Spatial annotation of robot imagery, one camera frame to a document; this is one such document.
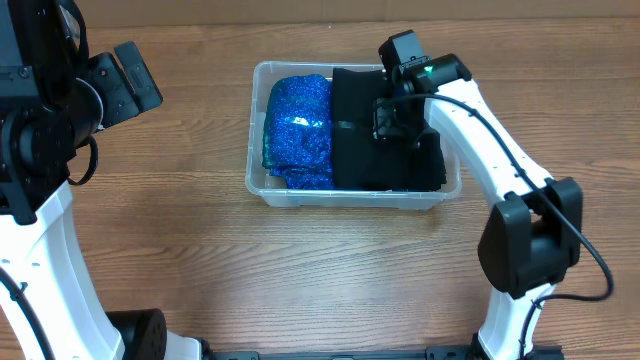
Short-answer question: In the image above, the blue sequin garment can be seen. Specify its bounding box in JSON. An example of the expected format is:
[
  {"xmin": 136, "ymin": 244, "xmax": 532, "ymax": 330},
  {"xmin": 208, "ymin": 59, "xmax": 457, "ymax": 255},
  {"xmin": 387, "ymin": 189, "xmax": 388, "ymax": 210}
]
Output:
[{"xmin": 262, "ymin": 74, "xmax": 334, "ymax": 190}]

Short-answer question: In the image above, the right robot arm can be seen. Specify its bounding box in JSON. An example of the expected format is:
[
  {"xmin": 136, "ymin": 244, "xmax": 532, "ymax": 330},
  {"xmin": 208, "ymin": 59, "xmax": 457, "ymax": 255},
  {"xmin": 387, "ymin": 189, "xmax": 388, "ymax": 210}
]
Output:
[{"xmin": 375, "ymin": 30, "xmax": 583, "ymax": 359}]

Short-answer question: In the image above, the black garment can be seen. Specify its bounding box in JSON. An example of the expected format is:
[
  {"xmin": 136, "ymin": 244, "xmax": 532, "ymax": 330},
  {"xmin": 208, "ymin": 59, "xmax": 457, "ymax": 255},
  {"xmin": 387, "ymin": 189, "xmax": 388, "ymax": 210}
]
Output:
[
  {"xmin": 407, "ymin": 129, "xmax": 447, "ymax": 192},
  {"xmin": 331, "ymin": 68, "xmax": 411, "ymax": 191}
]

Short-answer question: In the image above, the black garment top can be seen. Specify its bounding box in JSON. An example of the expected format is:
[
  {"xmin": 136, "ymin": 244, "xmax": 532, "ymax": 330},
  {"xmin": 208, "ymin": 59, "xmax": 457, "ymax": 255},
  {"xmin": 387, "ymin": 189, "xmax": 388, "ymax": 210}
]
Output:
[{"xmin": 331, "ymin": 68, "xmax": 411, "ymax": 191}]

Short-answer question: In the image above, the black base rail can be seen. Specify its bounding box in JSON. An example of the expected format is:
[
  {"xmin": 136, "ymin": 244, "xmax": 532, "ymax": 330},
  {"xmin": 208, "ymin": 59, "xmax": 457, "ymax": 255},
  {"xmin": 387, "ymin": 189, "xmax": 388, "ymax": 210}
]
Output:
[{"xmin": 207, "ymin": 345, "xmax": 473, "ymax": 360}]

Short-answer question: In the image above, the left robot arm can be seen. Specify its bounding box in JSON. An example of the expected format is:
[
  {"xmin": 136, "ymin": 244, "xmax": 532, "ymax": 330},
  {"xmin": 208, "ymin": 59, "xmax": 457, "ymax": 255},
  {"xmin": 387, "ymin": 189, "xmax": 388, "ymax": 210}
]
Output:
[{"xmin": 1, "ymin": 0, "xmax": 212, "ymax": 359}]

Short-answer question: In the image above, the clear plastic storage bin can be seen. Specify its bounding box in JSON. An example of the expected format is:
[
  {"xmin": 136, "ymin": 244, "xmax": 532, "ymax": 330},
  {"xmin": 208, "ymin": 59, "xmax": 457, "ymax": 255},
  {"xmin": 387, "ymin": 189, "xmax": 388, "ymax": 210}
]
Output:
[{"xmin": 245, "ymin": 61, "xmax": 462, "ymax": 210}]

